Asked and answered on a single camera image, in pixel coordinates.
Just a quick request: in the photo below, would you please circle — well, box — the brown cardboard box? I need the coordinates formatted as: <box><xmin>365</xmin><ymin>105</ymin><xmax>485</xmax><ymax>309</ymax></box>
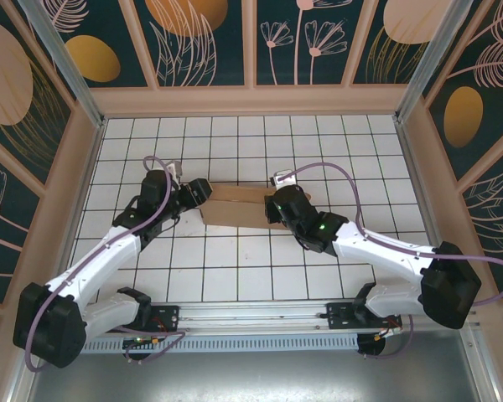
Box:
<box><xmin>199</xmin><ymin>183</ymin><xmax>314</xmax><ymax>231</ymax></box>

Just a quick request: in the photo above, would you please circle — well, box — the small green circuit board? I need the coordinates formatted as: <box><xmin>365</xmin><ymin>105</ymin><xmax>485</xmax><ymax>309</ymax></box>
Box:
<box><xmin>123</xmin><ymin>334</ymin><xmax>163</xmax><ymax>348</ymax></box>

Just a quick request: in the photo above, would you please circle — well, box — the grey metal sheet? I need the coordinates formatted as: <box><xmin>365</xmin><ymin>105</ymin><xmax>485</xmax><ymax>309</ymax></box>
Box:
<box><xmin>8</xmin><ymin>329</ymin><xmax>498</xmax><ymax>402</ymax></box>

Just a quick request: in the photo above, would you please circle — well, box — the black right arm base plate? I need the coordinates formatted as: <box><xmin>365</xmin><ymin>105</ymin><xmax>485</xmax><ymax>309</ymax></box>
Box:
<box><xmin>325</xmin><ymin>301</ymin><xmax>403</xmax><ymax>332</ymax></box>

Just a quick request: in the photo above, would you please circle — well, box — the aluminium mounting rail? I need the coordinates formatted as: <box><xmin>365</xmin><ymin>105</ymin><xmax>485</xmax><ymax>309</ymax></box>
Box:
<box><xmin>23</xmin><ymin>297</ymin><xmax>481</xmax><ymax>336</ymax></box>

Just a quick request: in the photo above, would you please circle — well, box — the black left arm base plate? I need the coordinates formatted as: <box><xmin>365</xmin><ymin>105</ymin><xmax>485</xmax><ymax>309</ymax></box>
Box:
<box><xmin>103</xmin><ymin>305</ymin><xmax>181</xmax><ymax>334</ymax></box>

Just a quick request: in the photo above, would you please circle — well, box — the grey slotted cable duct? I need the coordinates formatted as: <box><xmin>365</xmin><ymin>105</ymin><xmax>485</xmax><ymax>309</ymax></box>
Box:
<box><xmin>40</xmin><ymin>333</ymin><xmax>360</xmax><ymax>353</ymax></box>

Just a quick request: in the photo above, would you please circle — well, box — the black round cable grommet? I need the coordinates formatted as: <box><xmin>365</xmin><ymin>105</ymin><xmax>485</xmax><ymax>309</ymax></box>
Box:
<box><xmin>357</xmin><ymin>333</ymin><xmax>390</xmax><ymax>360</ymax></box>

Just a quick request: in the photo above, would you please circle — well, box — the aluminium frame post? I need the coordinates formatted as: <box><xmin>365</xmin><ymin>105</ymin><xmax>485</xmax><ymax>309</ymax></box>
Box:
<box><xmin>16</xmin><ymin>0</ymin><xmax>106</xmax><ymax>131</ymax></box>
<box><xmin>393</xmin><ymin>0</ymin><xmax>474</xmax><ymax>125</ymax></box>

